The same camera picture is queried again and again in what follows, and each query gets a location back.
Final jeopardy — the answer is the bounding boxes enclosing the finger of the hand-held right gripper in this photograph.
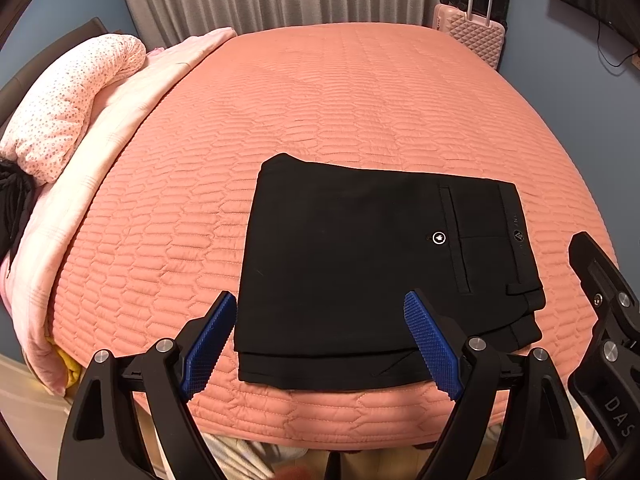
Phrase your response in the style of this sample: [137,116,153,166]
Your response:
[568,231,640,376]

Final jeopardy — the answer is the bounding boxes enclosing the light striped cloth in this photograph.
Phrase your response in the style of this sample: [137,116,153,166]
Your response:
[200,432,331,480]

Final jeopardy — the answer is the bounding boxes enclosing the pink quilted bedspread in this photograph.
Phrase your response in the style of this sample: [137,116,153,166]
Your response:
[47,22,618,453]

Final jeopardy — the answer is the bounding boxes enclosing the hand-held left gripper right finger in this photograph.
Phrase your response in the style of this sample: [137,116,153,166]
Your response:
[404,290,586,480]

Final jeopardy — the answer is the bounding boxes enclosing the black crumpled garment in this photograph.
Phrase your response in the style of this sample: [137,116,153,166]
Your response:
[0,160,38,261]

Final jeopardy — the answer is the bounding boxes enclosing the black cable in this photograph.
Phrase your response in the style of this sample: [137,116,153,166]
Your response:
[597,20,640,77]

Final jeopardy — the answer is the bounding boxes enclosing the pink quilted suitcase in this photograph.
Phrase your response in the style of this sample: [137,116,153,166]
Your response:
[432,0,506,72]

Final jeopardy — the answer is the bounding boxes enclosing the pink floral pillow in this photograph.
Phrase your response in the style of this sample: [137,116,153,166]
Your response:
[0,34,147,183]

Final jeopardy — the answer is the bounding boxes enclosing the grey bed headboard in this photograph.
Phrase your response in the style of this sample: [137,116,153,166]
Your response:
[0,16,108,106]

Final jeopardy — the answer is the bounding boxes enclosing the yellow cloth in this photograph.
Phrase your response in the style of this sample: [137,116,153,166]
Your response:
[47,345,83,391]

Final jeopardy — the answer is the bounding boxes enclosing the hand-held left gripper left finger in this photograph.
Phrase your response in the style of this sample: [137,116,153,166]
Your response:
[57,291,237,480]

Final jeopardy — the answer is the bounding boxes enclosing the light pink blanket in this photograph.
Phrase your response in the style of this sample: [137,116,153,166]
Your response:
[0,27,238,396]

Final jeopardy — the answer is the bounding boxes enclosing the black pants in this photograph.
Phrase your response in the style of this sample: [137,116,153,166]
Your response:
[233,152,547,392]

